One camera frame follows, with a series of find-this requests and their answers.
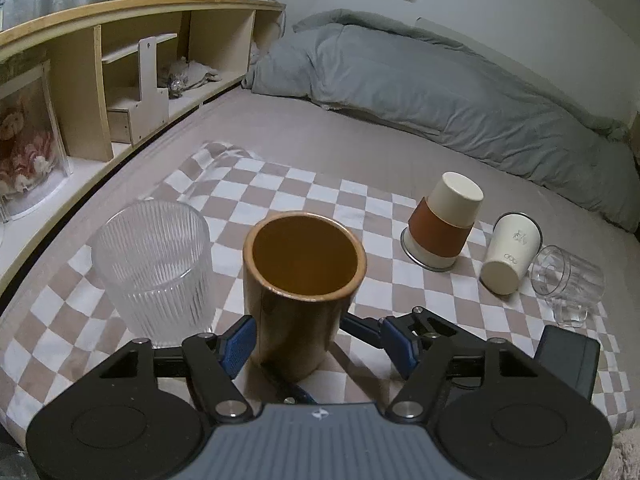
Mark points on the cream cup with brown sleeve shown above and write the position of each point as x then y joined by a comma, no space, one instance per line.
439,226

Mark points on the crumpled grey cloth on shelf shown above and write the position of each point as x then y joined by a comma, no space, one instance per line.
181,76

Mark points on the doll in clear case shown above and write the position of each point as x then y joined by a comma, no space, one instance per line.
34,164

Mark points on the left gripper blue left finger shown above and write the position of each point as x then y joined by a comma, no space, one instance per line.
212,362

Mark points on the small wooden caddy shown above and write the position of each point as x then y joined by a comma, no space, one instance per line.
136,106

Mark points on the brown wooden cylinder cup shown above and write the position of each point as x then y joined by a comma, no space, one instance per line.
300,289

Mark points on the ribbed clear glass goblet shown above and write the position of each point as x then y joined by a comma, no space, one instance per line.
154,259

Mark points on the cream metal cup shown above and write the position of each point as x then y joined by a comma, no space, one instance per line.
515,240

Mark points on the clear glass mug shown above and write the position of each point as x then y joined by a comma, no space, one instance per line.
571,286

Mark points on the wooden low shelf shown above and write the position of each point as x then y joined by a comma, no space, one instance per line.
217,33

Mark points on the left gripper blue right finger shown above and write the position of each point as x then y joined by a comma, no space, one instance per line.
437,360

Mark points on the grey duvet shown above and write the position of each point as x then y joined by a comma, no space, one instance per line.
439,88

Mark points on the beige checkered cloth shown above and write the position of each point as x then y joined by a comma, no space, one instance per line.
69,325

